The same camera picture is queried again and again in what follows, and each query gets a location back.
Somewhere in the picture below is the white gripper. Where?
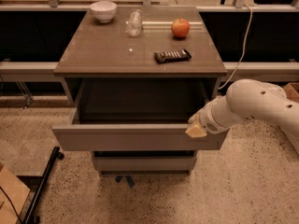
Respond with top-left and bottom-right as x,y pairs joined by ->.
185,97 -> 238,138

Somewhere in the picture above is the grey top drawer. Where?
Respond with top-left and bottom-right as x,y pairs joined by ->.
52,77 -> 227,152

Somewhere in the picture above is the grey drawer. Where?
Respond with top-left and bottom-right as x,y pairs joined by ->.
52,77 -> 227,152
92,157 -> 197,172

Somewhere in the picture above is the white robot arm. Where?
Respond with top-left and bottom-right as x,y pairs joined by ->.
185,79 -> 299,153

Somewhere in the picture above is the grey drawer cabinet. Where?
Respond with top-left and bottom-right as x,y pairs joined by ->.
53,5 -> 228,176

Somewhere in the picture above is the grey bottom drawer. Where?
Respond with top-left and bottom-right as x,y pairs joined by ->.
92,157 -> 197,172

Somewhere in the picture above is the black snack bar wrapper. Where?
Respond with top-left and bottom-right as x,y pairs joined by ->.
154,49 -> 192,63

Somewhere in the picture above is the blue tape cross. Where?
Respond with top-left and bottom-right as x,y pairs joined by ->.
115,175 -> 135,189

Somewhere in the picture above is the red apple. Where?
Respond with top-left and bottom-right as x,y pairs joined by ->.
171,19 -> 190,38

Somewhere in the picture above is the clear glass jar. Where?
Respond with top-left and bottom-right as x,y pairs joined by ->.
126,9 -> 143,37

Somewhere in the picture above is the black metal stand leg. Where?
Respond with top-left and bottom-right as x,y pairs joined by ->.
23,147 -> 64,224

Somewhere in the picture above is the white ceramic bowl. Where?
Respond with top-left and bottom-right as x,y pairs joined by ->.
90,1 -> 117,22

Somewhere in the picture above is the brown cardboard box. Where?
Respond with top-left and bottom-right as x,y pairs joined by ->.
0,163 -> 30,224

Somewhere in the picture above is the white cable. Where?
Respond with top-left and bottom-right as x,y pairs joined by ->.
218,4 -> 254,91

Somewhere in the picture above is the thin black cable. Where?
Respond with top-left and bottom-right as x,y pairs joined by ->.
0,186 -> 24,224

